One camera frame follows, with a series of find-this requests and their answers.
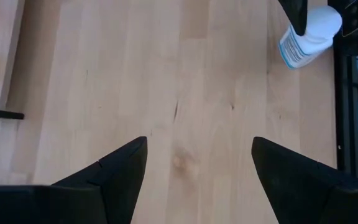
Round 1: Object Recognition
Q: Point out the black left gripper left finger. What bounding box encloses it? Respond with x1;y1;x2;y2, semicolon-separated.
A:
51;136;148;224

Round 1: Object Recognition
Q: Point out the black camera box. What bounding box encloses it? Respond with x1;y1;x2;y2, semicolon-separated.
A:
327;0;358;60

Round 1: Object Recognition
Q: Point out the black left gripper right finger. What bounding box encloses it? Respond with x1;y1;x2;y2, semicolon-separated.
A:
251;136;338;224

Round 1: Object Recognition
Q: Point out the black rail with silver brackets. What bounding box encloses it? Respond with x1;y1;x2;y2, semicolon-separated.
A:
333;46;358;180

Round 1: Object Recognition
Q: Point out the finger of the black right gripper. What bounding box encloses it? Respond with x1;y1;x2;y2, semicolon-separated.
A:
277;0;308;37

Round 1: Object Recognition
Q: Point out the white melatonin supplement bottle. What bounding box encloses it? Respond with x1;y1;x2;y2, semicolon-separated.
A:
278;5;343;70

